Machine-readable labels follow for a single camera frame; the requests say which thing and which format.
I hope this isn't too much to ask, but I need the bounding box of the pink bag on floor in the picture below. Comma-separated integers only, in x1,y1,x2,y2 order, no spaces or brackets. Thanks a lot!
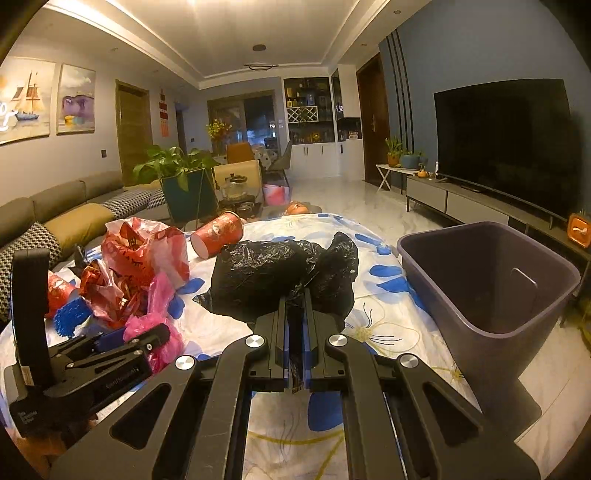
263,184,293,207

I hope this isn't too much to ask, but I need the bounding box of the yellow flower bouquet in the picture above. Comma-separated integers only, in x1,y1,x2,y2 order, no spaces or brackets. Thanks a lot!
206,119,233,141

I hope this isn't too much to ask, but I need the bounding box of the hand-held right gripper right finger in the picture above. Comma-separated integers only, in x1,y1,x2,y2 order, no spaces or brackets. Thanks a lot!
302,298,541,480

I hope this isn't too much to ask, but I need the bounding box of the grey television cabinet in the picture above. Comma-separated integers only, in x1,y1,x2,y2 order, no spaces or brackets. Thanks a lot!
405,175,591,278

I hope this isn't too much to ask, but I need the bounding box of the leafy plant on stand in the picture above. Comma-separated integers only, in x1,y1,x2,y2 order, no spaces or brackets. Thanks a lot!
561,295,591,333

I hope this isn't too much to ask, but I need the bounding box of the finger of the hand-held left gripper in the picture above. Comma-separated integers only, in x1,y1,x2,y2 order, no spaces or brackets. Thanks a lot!
62,323,171,370
46,333,125,365

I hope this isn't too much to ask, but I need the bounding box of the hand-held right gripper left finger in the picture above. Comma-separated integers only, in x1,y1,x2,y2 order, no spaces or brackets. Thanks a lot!
50,298,293,480

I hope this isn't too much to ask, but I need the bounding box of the orange desk gadget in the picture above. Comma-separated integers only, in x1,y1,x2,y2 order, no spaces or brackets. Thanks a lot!
567,213,591,250

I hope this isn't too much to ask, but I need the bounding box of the purple abstract painting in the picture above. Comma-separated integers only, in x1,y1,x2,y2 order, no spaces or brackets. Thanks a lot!
56,64,96,136

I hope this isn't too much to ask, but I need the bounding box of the dark wooden door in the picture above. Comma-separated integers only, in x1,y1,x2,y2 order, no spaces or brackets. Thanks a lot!
356,53,391,188

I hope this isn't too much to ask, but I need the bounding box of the glass teapot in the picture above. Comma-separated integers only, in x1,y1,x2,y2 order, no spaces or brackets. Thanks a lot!
222,173,250,201

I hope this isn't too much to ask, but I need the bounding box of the red plastic bag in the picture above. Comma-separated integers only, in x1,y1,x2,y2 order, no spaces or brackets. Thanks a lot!
79,217,191,329

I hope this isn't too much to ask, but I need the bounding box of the pink plastic bag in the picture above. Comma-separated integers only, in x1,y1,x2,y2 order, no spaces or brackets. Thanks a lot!
124,272,185,374

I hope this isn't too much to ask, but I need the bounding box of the sailboat painting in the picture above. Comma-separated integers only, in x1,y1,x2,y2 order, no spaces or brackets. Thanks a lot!
0,58,56,146

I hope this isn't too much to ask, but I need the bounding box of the orange chair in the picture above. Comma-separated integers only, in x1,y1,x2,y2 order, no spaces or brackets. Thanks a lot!
226,143,254,164

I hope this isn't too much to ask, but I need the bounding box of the glass balcony door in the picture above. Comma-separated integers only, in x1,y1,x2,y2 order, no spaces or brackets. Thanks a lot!
208,90,278,155

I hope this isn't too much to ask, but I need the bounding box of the yellow chair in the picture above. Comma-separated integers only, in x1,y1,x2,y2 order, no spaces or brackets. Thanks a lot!
213,161,264,204

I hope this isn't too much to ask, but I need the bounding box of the blue floral tablecloth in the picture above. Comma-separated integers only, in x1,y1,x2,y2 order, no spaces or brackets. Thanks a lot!
0,212,490,480

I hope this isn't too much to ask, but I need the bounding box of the light wooden door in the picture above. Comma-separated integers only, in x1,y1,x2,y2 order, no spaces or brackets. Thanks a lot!
115,79,153,188

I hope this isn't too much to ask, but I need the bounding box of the flat screen television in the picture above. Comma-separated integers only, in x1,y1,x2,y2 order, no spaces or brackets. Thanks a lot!
433,78,573,222

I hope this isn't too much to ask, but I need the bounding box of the black plastic bag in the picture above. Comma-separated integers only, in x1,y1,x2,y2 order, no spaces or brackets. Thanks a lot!
193,232,360,320

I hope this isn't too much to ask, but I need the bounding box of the houndstooth cushion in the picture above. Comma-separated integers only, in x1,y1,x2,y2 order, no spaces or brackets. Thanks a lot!
102,188,164,217
0,222,63,310

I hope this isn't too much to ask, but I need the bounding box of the white side table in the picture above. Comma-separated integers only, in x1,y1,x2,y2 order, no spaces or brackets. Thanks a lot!
375,164,419,192

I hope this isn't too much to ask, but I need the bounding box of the large yellow cushion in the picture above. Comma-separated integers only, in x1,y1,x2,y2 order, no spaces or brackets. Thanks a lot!
44,203,116,245

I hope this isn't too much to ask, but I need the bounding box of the grey plastic trash bin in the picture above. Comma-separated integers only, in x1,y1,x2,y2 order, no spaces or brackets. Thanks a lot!
396,222,581,411

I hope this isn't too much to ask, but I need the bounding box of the white display cabinet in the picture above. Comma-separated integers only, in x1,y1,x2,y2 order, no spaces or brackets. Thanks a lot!
283,76,363,178

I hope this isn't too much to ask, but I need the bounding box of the dark coffee table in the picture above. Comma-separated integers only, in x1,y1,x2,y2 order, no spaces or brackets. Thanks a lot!
217,198,287,222

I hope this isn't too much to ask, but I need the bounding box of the grey sofa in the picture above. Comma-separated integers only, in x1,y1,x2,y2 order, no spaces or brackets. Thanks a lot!
0,171,185,324

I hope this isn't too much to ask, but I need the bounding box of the grey chair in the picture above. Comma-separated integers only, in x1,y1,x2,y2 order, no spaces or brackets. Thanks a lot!
268,141,293,174

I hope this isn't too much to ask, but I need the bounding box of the potted plant in teal planter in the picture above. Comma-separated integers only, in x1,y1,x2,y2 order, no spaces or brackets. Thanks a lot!
133,145,221,232

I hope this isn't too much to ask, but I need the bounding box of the person's left forearm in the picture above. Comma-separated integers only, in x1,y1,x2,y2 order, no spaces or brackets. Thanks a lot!
18,415,93,480

